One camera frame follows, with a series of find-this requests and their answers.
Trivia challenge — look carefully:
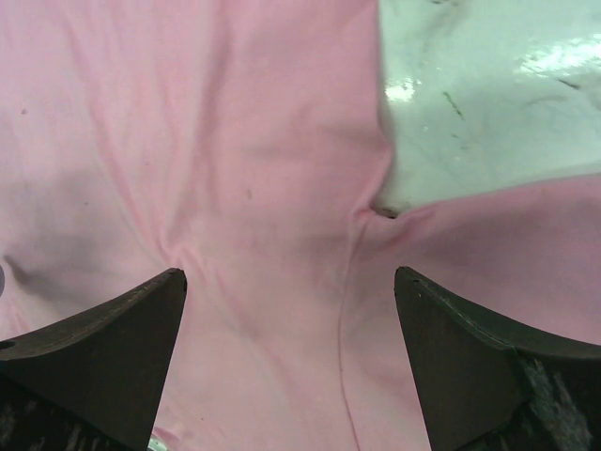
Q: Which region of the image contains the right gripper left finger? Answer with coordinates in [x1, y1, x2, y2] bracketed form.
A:
[1, 269, 187, 450]

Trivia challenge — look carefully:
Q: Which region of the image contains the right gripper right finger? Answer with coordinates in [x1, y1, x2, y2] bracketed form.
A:
[394, 267, 600, 451]

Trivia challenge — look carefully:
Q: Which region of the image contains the pink t-shirt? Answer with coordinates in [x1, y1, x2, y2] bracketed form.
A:
[1, 1, 600, 450]

